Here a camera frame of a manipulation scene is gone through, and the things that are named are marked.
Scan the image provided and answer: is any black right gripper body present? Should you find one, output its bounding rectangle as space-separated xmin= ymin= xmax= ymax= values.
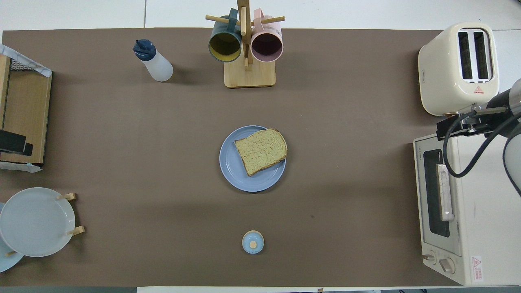
xmin=485 ymin=90 xmax=517 ymax=129

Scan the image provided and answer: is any white bottle with blue cap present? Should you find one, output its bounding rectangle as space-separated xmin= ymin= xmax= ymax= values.
xmin=132 ymin=39 xmax=174 ymax=82

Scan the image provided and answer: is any toasted bread slice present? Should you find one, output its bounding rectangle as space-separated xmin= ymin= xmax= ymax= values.
xmin=234 ymin=129 xmax=288 ymax=177

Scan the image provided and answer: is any pale grey plate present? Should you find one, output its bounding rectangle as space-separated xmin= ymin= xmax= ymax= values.
xmin=0 ymin=187 xmax=76 ymax=258

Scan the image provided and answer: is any wooden plate rack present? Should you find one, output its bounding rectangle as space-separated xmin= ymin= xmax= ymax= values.
xmin=5 ymin=192 xmax=86 ymax=258

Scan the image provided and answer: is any light blue plate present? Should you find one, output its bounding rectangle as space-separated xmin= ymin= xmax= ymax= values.
xmin=0 ymin=201 xmax=25 ymax=273

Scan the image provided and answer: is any blue round plate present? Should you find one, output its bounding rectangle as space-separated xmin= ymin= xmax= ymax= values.
xmin=219 ymin=125 xmax=286 ymax=192

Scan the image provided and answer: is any wooden shelf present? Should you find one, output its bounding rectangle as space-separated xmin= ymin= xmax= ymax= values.
xmin=0 ymin=55 xmax=53 ymax=164

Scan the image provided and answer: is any cream two-slot toaster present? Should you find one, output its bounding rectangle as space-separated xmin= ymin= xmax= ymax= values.
xmin=418 ymin=22 xmax=500 ymax=118

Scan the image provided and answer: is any brown table mat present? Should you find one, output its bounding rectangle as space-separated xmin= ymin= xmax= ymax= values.
xmin=0 ymin=28 xmax=503 ymax=287

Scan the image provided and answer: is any white toaster oven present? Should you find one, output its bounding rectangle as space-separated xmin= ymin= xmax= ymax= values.
xmin=413 ymin=128 xmax=521 ymax=286

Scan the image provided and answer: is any pink mug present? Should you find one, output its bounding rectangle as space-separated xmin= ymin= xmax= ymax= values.
xmin=250 ymin=9 xmax=284 ymax=63

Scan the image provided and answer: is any wooden mug rack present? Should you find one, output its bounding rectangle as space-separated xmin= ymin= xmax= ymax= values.
xmin=205 ymin=0 xmax=285 ymax=88

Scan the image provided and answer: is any teal mug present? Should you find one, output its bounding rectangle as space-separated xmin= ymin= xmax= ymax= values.
xmin=208 ymin=8 xmax=243 ymax=63

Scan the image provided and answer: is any small blue bell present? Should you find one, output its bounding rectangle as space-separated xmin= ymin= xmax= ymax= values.
xmin=242 ymin=230 xmax=265 ymax=254

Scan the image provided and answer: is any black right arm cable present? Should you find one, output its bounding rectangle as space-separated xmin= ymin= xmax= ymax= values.
xmin=442 ymin=107 xmax=521 ymax=178

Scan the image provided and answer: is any black wire basket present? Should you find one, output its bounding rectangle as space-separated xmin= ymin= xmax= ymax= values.
xmin=8 ymin=58 xmax=41 ymax=74

